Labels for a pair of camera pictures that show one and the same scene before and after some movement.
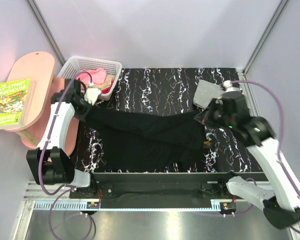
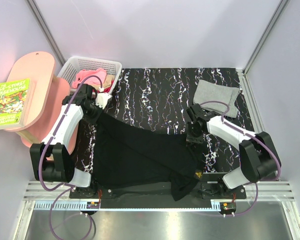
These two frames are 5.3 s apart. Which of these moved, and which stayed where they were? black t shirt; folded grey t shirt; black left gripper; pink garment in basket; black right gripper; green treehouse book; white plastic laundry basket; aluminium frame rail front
Moved: black right gripper; black left gripper; black t shirt
Stayed: pink garment in basket; aluminium frame rail front; green treehouse book; folded grey t shirt; white plastic laundry basket
